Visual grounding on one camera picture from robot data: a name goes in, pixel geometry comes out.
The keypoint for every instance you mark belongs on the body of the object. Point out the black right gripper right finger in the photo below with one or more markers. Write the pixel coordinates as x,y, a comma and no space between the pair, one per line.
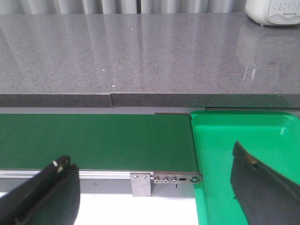
265,196

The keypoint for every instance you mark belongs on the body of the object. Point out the grey stone counter slab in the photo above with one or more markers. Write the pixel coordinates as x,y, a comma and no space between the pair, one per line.
214,60

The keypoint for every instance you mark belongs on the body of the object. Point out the aluminium conveyor side rail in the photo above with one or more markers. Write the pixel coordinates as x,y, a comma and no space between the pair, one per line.
83,174

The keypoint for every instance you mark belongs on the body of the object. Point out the steel conveyor support bracket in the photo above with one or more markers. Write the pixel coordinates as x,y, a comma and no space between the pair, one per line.
140,184

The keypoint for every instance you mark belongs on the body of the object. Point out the green plastic tray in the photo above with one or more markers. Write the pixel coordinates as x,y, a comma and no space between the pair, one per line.
272,137

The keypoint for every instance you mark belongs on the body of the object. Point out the steel roller end plate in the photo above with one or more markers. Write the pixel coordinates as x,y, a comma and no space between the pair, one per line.
177,177

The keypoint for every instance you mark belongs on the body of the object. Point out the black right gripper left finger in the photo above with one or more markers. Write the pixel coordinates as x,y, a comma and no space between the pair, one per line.
52,197

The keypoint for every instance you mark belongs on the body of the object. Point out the grey pleated curtain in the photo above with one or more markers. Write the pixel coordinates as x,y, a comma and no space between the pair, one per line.
43,7

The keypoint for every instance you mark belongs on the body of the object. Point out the white appliance on counter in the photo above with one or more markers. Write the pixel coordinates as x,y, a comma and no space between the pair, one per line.
274,12

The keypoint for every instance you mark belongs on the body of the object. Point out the green conveyor belt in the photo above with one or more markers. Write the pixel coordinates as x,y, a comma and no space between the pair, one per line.
151,142

